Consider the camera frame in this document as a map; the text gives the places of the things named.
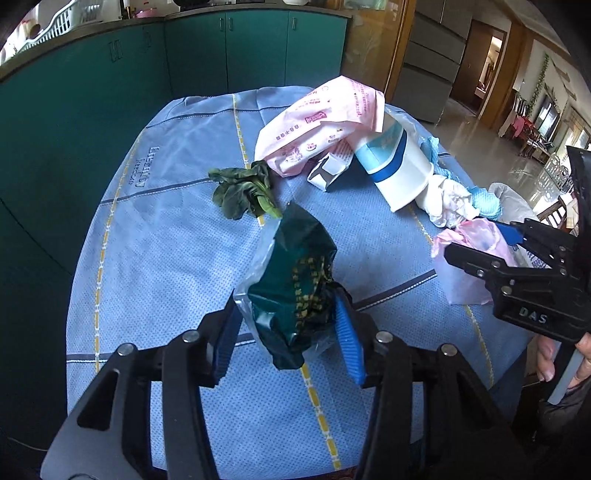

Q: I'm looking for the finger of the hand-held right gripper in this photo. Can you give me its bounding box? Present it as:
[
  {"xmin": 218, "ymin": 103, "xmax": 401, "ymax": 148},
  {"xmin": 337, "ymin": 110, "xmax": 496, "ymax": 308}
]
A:
[
  {"xmin": 443, "ymin": 242, "xmax": 574, "ymax": 301},
  {"xmin": 492, "ymin": 218, "xmax": 580, "ymax": 269}
]

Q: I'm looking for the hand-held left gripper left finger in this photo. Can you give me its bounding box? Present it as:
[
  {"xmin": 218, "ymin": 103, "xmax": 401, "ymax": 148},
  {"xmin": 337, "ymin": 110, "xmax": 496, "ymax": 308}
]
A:
[{"xmin": 42, "ymin": 295, "xmax": 245, "ymax": 480}]

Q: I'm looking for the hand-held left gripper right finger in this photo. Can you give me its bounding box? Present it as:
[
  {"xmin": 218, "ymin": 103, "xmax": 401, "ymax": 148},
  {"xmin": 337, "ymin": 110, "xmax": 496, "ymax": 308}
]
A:
[{"xmin": 330, "ymin": 286, "xmax": 532, "ymax": 480}]

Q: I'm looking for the pink plastic bag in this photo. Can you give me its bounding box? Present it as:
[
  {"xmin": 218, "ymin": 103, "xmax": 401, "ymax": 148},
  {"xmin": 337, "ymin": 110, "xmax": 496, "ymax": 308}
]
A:
[{"xmin": 431, "ymin": 218, "xmax": 520, "ymax": 305}]

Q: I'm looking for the dark green foil bag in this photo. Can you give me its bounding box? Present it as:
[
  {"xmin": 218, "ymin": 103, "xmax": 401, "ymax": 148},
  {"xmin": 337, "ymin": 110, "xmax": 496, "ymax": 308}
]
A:
[{"xmin": 233, "ymin": 200, "xmax": 347, "ymax": 370}]

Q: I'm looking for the white blue-banded paper cup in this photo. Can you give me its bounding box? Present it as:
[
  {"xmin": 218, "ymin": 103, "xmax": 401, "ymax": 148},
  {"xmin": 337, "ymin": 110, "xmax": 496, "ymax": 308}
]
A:
[{"xmin": 353, "ymin": 113, "xmax": 435, "ymax": 213}]

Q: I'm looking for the person's right forearm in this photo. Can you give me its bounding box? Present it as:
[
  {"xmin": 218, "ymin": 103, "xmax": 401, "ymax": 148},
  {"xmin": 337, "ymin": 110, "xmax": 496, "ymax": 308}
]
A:
[{"xmin": 539, "ymin": 388, "xmax": 591, "ymax": 446}]

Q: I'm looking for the person's right hand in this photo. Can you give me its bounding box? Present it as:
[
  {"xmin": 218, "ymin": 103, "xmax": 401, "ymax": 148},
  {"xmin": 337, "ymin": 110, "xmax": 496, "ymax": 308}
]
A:
[{"xmin": 534, "ymin": 330, "xmax": 591, "ymax": 391}]

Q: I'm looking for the blue crumpled disposable cloth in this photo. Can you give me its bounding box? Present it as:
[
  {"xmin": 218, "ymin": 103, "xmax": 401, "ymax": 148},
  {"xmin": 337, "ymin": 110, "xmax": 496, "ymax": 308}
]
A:
[
  {"xmin": 418, "ymin": 134, "xmax": 458, "ymax": 181},
  {"xmin": 470, "ymin": 186, "xmax": 505, "ymax": 221}
]

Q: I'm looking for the crumpled white tissue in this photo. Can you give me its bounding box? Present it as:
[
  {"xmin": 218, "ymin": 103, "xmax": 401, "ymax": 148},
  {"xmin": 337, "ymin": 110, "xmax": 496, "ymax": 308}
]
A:
[{"xmin": 416, "ymin": 175, "xmax": 481, "ymax": 229}]

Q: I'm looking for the blue checked tablecloth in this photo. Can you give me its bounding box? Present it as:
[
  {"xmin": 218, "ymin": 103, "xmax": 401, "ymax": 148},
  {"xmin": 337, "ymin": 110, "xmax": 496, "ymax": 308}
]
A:
[{"xmin": 66, "ymin": 86, "xmax": 536, "ymax": 480}]

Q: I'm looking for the green hanging vine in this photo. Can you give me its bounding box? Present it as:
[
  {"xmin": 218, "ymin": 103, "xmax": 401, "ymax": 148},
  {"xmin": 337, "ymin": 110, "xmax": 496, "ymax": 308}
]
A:
[{"xmin": 530, "ymin": 52, "xmax": 553, "ymax": 121}]

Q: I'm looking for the green leafy vegetable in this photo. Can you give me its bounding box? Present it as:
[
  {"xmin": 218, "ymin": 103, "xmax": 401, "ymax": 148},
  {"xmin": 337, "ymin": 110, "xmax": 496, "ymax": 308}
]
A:
[{"xmin": 208, "ymin": 159, "xmax": 283, "ymax": 220}]

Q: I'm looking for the small white open carton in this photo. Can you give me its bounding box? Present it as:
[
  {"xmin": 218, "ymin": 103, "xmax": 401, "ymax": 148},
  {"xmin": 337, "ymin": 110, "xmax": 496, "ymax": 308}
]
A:
[{"xmin": 307, "ymin": 141, "xmax": 356, "ymax": 192}]

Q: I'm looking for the brown wooden doorway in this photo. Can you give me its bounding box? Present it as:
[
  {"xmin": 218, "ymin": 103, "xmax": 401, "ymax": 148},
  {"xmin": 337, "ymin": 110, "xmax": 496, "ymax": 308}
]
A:
[{"xmin": 450, "ymin": 18, "xmax": 509, "ymax": 117}]

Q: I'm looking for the grey refrigerator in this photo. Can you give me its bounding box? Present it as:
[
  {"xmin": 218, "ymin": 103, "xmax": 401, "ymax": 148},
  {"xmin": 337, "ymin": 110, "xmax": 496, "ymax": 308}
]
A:
[{"xmin": 396, "ymin": 0, "xmax": 474, "ymax": 124}]

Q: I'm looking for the pink printed plastic package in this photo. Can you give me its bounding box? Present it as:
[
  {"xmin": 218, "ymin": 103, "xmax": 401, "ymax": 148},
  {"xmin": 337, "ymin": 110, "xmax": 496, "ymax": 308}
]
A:
[{"xmin": 254, "ymin": 75, "xmax": 386, "ymax": 178}]

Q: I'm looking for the wooden framed glass door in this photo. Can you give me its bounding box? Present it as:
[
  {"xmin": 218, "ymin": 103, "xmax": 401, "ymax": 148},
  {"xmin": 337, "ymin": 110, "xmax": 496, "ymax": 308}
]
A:
[{"xmin": 342, "ymin": 0, "xmax": 416, "ymax": 100}]

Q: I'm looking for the green kitchen cabinet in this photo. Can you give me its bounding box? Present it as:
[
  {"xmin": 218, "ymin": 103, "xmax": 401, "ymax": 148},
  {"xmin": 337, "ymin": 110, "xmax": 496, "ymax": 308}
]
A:
[{"xmin": 0, "ymin": 8, "xmax": 354, "ymax": 457}]

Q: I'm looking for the white plastic basket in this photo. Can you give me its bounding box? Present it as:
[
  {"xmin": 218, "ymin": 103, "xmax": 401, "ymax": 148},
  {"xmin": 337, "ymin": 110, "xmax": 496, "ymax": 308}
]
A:
[{"xmin": 16, "ymin": 0, "xmax": 122, "ymax": 51}]

